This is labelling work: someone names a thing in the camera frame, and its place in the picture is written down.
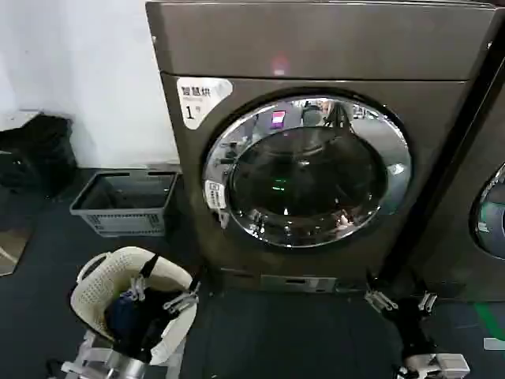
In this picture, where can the black garment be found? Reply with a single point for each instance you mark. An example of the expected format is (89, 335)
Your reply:
(155, 276)

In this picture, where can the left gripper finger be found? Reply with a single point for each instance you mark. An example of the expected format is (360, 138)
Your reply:
(139, 285)
(179, 302)

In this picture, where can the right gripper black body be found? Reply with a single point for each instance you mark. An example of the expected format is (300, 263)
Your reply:
(412, 329)

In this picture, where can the white perforated laundry basket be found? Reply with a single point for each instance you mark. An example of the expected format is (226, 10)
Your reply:
(118, 264)

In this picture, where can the green floor tape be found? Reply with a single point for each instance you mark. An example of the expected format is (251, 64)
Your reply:
(491, 317)

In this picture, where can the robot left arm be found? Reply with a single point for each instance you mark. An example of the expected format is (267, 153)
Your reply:
(118, 365)

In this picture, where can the grey dryer with number sticker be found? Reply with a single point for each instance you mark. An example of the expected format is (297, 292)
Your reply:
(315, 51)

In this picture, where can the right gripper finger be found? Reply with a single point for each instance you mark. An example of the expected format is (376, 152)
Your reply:
(379, 299)
(427, 302)

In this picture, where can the grey dryer with green-lit door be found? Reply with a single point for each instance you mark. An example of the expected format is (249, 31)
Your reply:
(453, 237)

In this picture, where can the white floor label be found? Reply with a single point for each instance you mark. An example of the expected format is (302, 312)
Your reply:
(495, 343)

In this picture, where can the black bag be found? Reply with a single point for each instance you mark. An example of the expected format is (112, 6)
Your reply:
(35, 158)

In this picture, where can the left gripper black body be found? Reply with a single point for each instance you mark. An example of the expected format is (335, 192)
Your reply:
(152, 327)

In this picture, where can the dark blue garment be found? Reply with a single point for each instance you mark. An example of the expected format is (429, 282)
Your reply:
(120, 316)

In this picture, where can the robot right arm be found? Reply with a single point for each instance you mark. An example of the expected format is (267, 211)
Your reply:
(438, 364)

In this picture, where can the brown cardboard sheet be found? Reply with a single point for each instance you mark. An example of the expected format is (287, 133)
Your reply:
(12, 248)

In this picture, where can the round chrome glass dryer door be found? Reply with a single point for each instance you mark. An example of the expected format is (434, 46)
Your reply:
(307, 177)

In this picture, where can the round glass door, green glow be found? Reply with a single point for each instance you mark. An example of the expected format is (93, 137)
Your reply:
(493, 221)

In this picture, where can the grey plastic crate basket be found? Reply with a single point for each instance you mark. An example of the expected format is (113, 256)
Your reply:
(118, 221)

